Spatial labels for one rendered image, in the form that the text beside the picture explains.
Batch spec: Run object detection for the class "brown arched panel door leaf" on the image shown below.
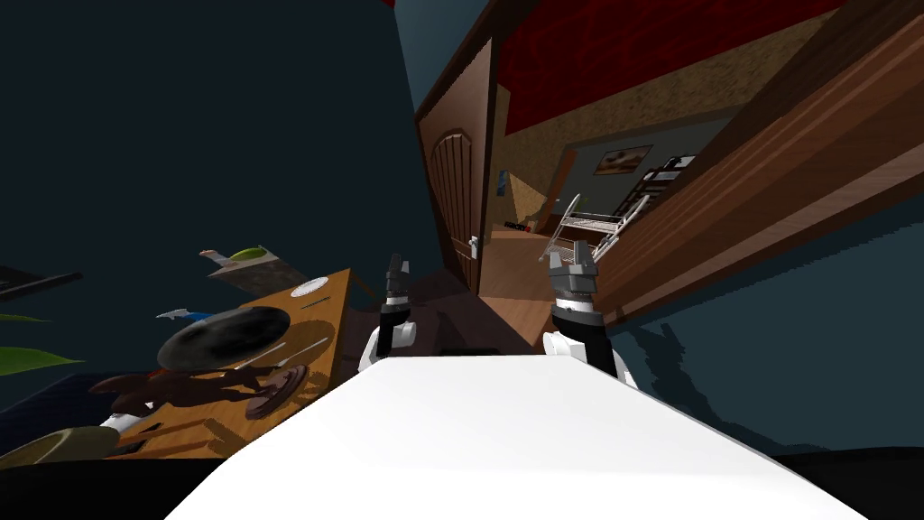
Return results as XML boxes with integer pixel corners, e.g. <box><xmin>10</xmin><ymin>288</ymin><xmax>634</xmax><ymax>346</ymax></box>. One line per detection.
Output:
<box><xmin>416</xmin><ymin>38</ymin><xmax>501</xmax><ymax>297</ymax></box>

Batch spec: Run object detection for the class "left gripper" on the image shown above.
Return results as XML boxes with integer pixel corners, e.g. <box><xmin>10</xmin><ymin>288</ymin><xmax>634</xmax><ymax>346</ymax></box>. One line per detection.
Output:
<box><xmin>385</xmin><ymin>252</ymin><xmax>412</xmax><ymax>307</ymax></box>

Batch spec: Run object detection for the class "silver fork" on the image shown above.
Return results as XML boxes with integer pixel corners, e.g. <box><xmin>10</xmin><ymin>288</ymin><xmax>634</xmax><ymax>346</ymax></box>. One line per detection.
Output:
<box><xmin>275</xmin><ymin>336</ymin><xmax>330</xmax><ymax>367</ymax></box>

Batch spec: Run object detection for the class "dark shelf unit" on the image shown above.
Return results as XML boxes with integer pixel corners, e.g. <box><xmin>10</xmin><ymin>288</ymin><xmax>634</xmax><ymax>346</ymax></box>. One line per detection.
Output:
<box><xmin>622</xmin><ymin>153</ymin><xmax>698</xmax><ymax>218</ymax></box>

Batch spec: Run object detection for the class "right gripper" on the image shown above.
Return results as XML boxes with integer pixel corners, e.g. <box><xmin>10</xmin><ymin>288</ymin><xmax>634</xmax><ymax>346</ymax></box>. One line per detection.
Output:
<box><xmin>548</xmin><ymin>241</ymin><xmax>601</xmax><ymax>316</ymax></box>

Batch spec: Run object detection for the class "olive round lamp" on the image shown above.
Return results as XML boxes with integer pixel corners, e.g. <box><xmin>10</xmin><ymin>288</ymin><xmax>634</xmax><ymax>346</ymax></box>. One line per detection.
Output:
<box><xmin>0</xmin><ymin>413</ymin><xmax>154</xmax><ymax>472</ymax></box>

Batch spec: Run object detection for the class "white metal rack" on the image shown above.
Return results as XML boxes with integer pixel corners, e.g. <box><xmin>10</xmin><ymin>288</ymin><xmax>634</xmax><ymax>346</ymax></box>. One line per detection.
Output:
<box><xmin>537</xmin><ymin>192</ymin><xmax>651</xmax><ymax>265</ymax></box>

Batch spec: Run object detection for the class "wooden table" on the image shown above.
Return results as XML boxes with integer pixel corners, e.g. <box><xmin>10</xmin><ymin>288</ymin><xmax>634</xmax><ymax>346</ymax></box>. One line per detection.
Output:
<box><xmin>105</xmin><ymin>267</ymin><xmax>353</xmax><ymax>461</ymax></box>

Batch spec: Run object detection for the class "green leafy plant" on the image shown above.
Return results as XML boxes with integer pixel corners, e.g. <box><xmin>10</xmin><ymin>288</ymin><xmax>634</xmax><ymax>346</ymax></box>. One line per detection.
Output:
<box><xmin>0</xmin><ymin>312</ymin><xmax>87</xmax><ymax>378</ymax></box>

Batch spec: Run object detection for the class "dark brown chair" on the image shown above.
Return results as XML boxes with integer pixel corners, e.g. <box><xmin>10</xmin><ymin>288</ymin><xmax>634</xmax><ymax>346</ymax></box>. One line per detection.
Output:
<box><xmin>88</xmin><ymin>363</ymin><xmax>290</xmax><ymax>419</ymax></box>

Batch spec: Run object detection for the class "framed wall picture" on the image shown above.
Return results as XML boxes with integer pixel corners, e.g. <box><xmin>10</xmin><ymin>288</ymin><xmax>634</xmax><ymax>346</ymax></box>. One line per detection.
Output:
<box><xmin>592</xmin><ymin>144</ymin><xmax>654</xmax><ymax>177</ymax></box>

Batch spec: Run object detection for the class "brown plate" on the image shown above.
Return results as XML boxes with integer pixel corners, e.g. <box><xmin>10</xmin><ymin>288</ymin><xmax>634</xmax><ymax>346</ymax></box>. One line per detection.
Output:
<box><xmin>245</xmin><ymin>365</ymin><xmax>309</xmax><ymax>421</ymax></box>

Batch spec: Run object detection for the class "dark cabinet with green bowl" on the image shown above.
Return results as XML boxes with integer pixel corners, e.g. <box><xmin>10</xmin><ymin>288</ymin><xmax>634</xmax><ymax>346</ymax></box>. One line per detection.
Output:
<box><xmin>199</xmin><ymin>245</ymin><xmax>308</xmax><ymax>298</ymax></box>

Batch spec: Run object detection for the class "black round pan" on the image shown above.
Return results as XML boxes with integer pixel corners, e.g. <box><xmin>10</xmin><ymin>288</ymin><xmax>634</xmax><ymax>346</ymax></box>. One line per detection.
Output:
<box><xmin>156</xmin><ymin>306</ymin><xmax>292</xmax><ymax>373</ymax></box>

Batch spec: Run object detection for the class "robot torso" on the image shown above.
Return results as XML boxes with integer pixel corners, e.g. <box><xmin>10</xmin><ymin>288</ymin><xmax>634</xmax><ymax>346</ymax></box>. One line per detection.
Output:
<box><xmin>164</xmin><ymin>348</ymin><xmax>870</xmax><ymax>520</ymax></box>

